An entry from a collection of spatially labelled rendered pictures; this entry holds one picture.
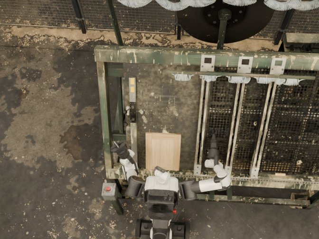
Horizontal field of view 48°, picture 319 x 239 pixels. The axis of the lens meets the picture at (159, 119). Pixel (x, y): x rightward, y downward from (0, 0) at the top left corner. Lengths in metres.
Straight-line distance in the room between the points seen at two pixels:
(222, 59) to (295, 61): 0.53
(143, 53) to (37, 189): 2.41
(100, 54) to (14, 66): 2.85
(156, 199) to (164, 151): 0.63
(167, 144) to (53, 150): 1.87
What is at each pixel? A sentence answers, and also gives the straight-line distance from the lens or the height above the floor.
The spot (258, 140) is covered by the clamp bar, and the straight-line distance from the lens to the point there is 3.16.
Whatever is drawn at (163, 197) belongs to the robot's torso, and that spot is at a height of 1.40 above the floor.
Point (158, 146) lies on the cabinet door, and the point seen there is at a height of 1.12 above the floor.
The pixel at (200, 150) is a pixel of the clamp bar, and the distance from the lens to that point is 3.19.
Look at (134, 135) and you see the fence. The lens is 3.15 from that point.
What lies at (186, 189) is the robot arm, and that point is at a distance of 2.86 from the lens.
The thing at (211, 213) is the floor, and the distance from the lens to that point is 4.22.
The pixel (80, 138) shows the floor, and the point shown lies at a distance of 4.62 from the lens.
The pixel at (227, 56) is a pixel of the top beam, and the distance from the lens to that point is 2.72.
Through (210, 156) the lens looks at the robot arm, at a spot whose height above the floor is 1.27.
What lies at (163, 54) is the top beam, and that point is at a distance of 2.70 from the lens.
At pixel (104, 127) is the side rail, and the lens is 3.14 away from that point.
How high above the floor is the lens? 4.08
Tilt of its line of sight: 63 degrees down
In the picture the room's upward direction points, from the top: 3 degrees counter-clockwise
